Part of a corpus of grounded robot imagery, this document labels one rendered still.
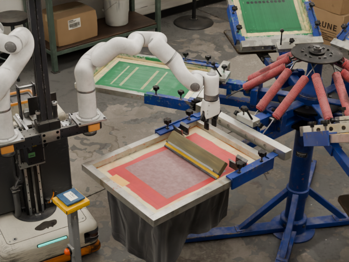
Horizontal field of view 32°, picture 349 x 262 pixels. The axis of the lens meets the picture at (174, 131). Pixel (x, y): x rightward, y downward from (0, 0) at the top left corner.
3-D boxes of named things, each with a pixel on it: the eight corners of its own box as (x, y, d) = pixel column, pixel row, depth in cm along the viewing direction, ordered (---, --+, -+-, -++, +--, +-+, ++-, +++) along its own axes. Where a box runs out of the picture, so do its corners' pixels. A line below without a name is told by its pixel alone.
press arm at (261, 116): (247, 133, 335) (247, 126, 332) (239, 129, 339) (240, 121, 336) (268, 123, 344) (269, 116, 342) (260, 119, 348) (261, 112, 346)
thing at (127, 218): (159, 282, 302) (159, 212, 280) (107, 235, 331) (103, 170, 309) (163, 278, 303) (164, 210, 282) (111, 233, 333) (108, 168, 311)
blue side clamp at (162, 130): (160, 143, 334) (160, 132, 330) (155, 140, 337) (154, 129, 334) (200, 126, 351) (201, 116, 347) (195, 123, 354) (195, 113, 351)
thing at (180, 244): (162, 278, 303) (162, 211, 281) (158, 274, 305) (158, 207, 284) (228, 239, 329) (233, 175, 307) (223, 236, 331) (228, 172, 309)
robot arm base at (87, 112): (70, 111, 324) (67, 84, 316) (92, 106, 329) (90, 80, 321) (81, 123, 312) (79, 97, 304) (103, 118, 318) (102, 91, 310)
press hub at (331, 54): (295, 256, 396) (323, 65, 327) (252, 226, 421) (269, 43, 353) (332, 231, 418) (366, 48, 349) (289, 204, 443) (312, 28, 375)
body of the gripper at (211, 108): (213, 90, 311) (212, 109, 317) (198, 96, 306) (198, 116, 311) (223, 95, 306) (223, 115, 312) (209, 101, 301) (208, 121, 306)
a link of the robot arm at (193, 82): (165, 59, 303) (196, 86, 309) (162, 70, 292) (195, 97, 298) (176, 48, 300) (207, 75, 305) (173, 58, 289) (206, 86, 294)
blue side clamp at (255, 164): (232, 190, 298) (232, 178, 294) (225, 185, 301) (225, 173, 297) (273, 168, 315) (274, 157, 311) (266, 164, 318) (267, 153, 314)
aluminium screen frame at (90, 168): (153, 227, 271) (153, 220, 269) (81, 170, 309) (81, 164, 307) (272, 165, 315) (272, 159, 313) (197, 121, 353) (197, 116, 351)
